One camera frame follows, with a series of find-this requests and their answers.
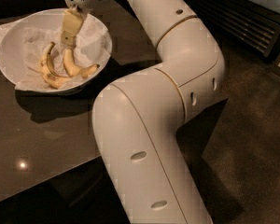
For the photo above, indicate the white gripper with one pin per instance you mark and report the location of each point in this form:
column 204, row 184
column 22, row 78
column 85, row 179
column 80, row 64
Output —
column 73, row 19

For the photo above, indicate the dark slatted cabinet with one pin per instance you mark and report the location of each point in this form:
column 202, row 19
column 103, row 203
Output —
column 255, row 22

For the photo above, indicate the white bowl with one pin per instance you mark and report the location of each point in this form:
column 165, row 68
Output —
column 11, row 50

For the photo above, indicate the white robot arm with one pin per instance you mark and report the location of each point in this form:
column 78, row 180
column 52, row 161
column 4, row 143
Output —
column 135, row 118

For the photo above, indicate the white paper liner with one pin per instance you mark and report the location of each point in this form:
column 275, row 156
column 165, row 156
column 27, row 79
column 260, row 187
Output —
column 93, row 46

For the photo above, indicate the yellow banana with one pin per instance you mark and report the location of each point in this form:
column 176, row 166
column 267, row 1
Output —
column 74, row 70
column 47, row 68

